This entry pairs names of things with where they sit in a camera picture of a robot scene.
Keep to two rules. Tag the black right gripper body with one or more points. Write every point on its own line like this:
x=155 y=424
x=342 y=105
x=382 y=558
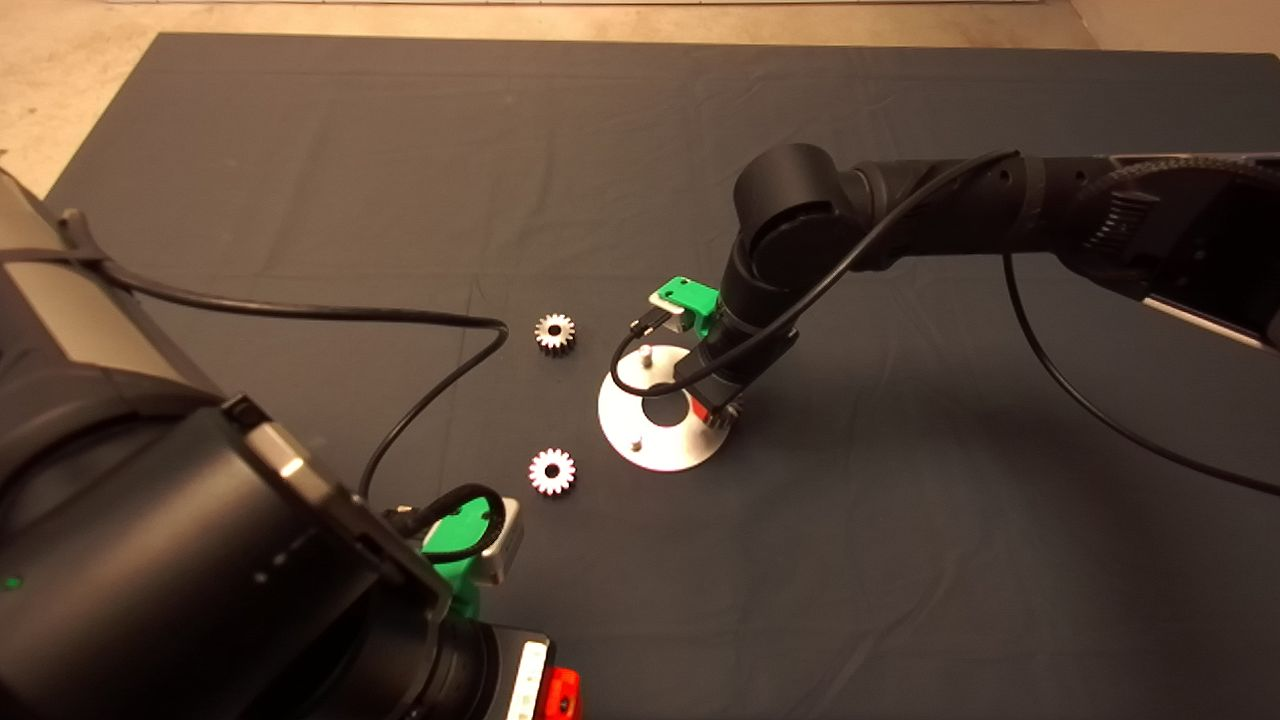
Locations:
x=745 y=365

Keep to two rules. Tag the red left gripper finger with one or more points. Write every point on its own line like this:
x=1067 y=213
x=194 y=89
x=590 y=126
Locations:
x=565 y=695

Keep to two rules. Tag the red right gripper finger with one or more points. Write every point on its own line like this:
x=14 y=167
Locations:
x=700 y=407

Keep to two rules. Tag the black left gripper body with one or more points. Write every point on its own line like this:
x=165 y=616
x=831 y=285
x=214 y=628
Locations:
x=500 y=680

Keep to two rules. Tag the small steel planetary gear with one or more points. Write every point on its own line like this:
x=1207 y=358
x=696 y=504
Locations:
x=728 y=416
x=552 y=471
x=555 y=332

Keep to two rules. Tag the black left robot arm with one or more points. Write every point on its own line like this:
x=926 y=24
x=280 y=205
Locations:
x=150 y=560

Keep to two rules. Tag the round metal carrier plate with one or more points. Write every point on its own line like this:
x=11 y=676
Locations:
x=650 y=445

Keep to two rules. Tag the dark grey table cloth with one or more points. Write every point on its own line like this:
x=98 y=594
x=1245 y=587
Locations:
x=900 y=600

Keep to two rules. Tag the green right camera mount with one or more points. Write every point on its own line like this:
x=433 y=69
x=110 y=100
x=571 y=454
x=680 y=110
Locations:
x=695 y=298

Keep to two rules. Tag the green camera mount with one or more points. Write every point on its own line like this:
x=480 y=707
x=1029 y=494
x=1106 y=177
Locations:
x=695 y=298
x=455 y=590

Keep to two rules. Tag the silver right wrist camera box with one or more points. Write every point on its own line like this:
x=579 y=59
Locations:
x=668 y=308

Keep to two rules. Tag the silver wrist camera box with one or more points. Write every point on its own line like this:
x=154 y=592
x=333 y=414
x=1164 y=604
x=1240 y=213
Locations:
x=505 y=540
x=668 y=308

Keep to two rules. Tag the green left camera mount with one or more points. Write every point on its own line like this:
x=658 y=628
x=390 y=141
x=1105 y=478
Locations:
x=455 y=590

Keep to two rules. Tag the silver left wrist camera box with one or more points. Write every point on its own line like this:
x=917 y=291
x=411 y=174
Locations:
x=505 y=540

